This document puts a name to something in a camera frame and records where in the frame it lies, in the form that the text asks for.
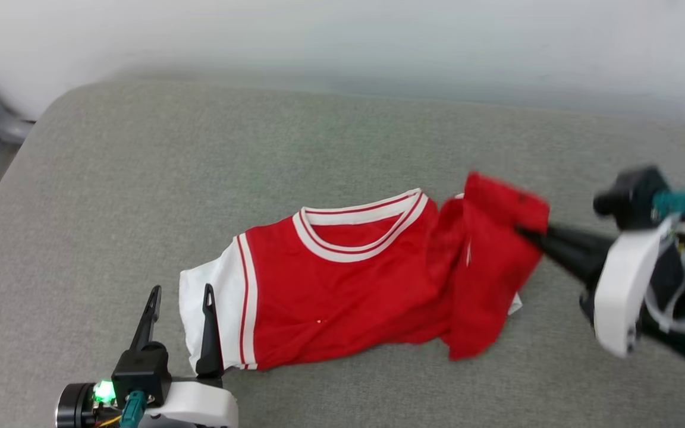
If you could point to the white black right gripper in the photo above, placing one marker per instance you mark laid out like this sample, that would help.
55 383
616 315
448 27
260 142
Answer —
622 297

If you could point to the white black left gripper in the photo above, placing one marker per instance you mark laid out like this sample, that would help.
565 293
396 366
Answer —
200 404

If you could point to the red and white jersey shirt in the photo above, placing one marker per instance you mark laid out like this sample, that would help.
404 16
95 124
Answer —
342 297

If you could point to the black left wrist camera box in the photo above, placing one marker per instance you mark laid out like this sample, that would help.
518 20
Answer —
140 368

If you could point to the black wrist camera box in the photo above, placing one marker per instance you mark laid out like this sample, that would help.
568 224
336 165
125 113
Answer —
631 196
140 368

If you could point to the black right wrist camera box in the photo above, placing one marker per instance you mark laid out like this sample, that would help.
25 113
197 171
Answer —
631 196

